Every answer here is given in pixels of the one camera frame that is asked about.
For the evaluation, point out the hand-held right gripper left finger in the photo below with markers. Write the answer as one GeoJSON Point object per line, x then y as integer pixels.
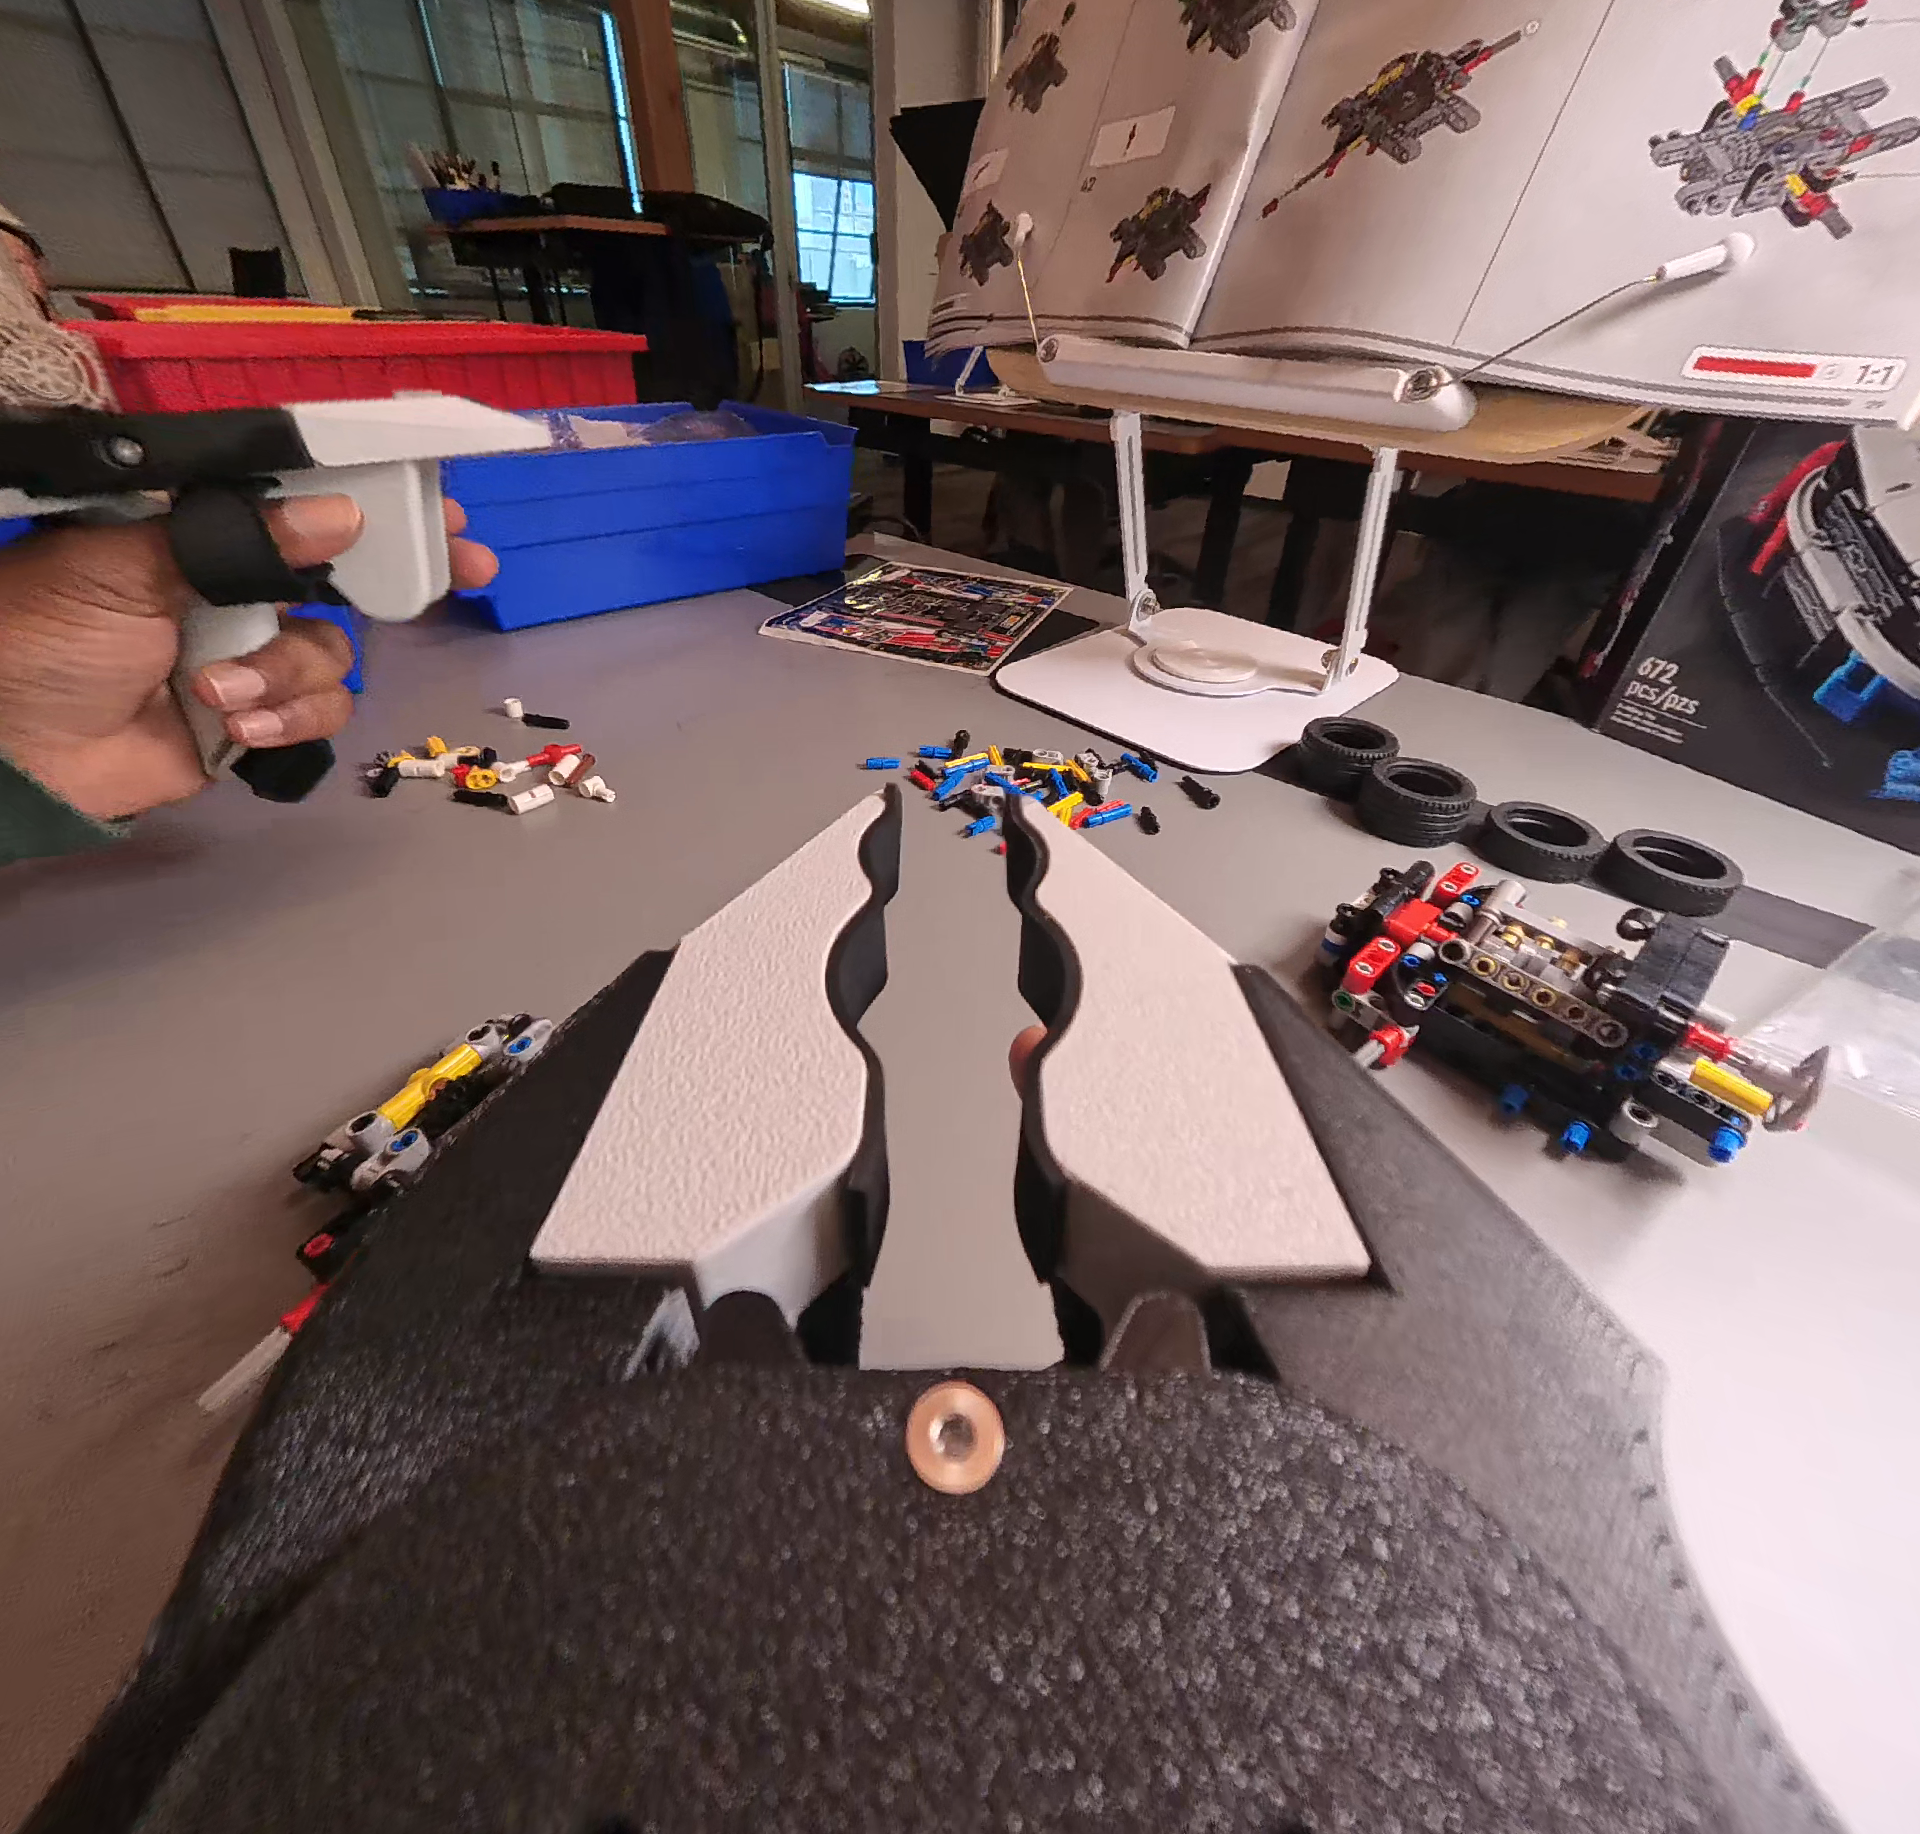
{"type": "Point", "coordinates": [721, 1070]}

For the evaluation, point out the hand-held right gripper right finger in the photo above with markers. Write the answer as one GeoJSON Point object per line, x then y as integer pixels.
{"type": "Point", "coordinates": [1201, 1084]}

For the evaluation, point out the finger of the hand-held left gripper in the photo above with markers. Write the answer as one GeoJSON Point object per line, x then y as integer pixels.
{"type": "Point", "coordinates": [390, 439]}

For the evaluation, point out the pile of small lego pins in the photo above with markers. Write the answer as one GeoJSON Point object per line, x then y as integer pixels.
{"type": "Point", "coordinates": [1036, 785]}

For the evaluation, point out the person's left forearm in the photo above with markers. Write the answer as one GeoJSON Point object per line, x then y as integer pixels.
{"type": "Point", "coordinates": [46, 815]}

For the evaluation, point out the small lego subassembly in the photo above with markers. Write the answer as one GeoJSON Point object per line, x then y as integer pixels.
{"type": "Point", "coordinates": [405, 1106]}

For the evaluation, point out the lego car chassis assembly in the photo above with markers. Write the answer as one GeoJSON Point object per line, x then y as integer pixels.
{"type": "Point", "coordinates": [1515, 995]}

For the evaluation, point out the pile of lego connectors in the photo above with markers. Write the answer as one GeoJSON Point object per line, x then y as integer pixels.
{"type": "Point", "coordinates": [481, 776]}

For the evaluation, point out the black rubber lego tire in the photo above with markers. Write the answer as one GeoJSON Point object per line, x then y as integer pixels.
{"type": "Point", "coordinates": [1542, 845]}
{"type": "Point", "coordinates": [1417, 801]}
{"type": "Point", "coordinates": [1346, 755]}
{"type": "Point", "coordinates": [1670, 874]}

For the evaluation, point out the lego sticker sheet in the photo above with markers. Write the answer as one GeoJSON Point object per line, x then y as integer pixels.
{"type": "Point", "coordinates": [915, 615]}

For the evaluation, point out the black lego box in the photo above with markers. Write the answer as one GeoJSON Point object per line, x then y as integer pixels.
{"type": "Point", "coordinates": [1696, 619]}

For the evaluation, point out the lego instruction book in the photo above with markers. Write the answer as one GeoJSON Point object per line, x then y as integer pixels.
{"type": "Point", "coordinates": [1425, 244]}

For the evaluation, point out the person's right hand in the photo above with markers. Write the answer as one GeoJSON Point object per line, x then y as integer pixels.
{"type": "Point", "coordinates": [1028, 1061]}

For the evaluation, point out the person's left hand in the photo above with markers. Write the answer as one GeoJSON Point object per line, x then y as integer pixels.
{"type": "Point", "coordinates": [90, 634]}

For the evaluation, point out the red plastic bin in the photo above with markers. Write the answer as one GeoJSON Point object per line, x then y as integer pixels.
{"type": "Point", "coordinates": [376, 365]}

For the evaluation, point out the wooden workbench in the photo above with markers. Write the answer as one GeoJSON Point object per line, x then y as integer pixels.
{"type": "Point", "coordinates": [525, 229]}

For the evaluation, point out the clear plastic bag in bin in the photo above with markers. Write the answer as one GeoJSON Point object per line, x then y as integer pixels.
{"type": "Point", "coordinates": [646, 432]}

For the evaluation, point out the blue container with brushes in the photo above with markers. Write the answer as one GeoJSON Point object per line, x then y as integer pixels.
{"type": "Point", "coordinates": [457, 191]}

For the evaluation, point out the large blue plastic bin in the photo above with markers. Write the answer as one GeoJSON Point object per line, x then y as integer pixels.
{"type": "Point", "coordinates": [646, 529]}

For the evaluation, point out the black bag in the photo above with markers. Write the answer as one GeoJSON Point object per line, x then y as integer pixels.
{"type": "Point", "coordinates": [660, 215]}

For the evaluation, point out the white book stand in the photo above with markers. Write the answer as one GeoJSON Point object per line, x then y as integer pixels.
{"type": "Point", "coordinates": [1201, 725]}

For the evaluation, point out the long wooden table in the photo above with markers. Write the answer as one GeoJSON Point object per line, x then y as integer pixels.
{"type": "Point", "coordinates": [930, 405]}

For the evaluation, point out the blue box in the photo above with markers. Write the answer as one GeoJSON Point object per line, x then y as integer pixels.
{"type": "Point", "coordinates": [946, 370]}

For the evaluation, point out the crumpled clear plastic bag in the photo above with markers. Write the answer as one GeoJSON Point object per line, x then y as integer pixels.
{"type": "Point", "coordinates": [1860, 1010]}

